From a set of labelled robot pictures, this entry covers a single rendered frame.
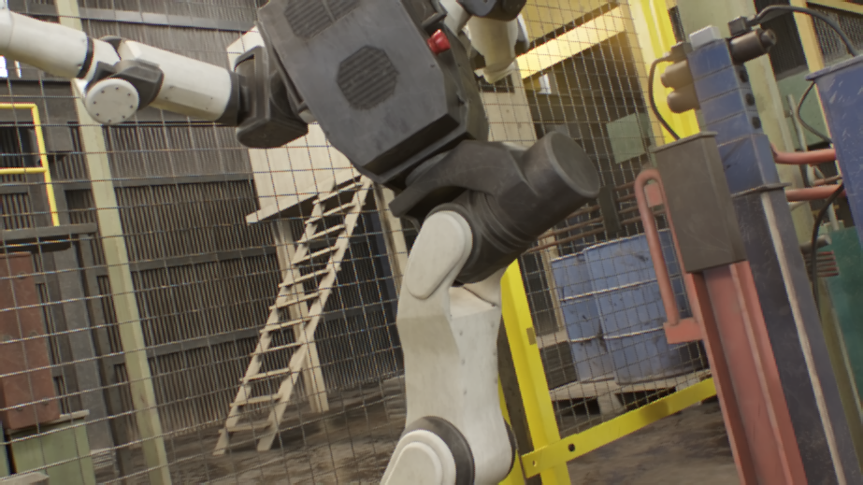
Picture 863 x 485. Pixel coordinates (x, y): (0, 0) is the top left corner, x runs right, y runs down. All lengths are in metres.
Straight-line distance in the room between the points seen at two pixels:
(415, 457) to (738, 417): 0.47
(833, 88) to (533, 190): 0.41
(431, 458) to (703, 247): 0.51
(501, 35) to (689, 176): 0.56
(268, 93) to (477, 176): 0.40
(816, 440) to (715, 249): 0.51
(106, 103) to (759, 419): 1.00
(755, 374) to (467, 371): 0.42
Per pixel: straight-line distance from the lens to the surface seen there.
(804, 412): 1.55
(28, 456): 3.27
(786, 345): 1.53
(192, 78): 1.43
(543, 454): 2.14
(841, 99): 1.03
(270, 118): 1.45
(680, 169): 1.14
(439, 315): 1.30
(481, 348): 1.38
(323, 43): 1.31
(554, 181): 1.21
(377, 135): 1.27
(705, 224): 1.13
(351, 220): 9.19
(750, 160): 1.53
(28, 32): 1.35
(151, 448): 6.85
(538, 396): 2.15
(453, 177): 1.29
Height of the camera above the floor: 0.79
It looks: 6 degrees up
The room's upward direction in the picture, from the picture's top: 13 degrees counter-clockwise
